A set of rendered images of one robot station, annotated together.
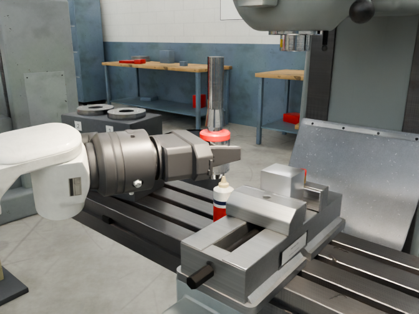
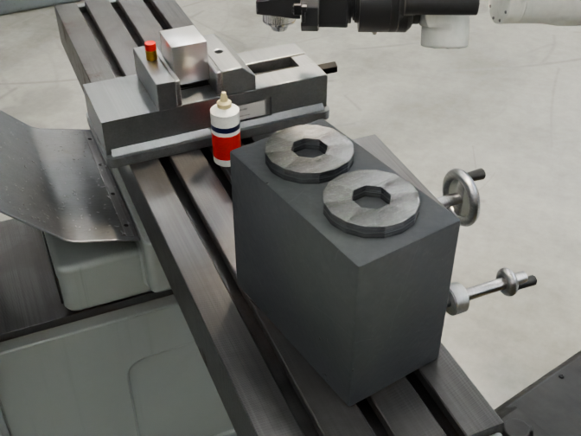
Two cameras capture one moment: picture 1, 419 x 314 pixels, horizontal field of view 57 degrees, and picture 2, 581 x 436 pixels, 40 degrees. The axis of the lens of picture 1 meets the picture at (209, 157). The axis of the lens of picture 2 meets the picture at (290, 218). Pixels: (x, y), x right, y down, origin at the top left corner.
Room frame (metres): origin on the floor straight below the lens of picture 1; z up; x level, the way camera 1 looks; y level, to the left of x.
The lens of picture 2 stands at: (1.51, 0.49, 1.57)
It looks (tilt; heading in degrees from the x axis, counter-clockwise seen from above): 38 degrees down; 207
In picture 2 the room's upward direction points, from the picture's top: straight up
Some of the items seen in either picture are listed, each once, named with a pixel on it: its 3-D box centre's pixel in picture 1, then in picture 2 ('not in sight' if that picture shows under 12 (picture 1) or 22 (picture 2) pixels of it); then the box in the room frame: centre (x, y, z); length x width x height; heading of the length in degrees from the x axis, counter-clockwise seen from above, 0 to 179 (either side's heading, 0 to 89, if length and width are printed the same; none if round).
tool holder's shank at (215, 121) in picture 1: (215, 95); not in sight; (0.58, -0.01, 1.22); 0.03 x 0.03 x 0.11
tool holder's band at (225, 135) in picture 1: (214, 134); not in sight; (0.58, -0.01, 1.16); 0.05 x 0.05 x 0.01
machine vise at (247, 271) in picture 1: (272, 221); (207, 87); (0.62, -0.11, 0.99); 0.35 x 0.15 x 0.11; 141
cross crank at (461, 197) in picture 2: not in sight; (445, 201); (0.25, 0.19, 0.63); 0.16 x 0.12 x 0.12; 140
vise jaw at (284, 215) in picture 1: (265, 208); (221, 62); (0.60, -0.09, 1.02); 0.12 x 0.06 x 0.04; 51
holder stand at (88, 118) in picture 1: (113, 148); (335, 250); (0.93, 0.24, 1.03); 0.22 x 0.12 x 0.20; 61
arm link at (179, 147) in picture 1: (158, 159); (345, 1); (0.54, 0.07, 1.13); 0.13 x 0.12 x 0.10; 25
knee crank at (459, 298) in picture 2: not in sight; (489, 287); (0.32, 0.31, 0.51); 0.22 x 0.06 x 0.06; 140
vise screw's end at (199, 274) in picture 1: (200, 276); (323, 68); (0.47, 0.01, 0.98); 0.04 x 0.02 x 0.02; 141
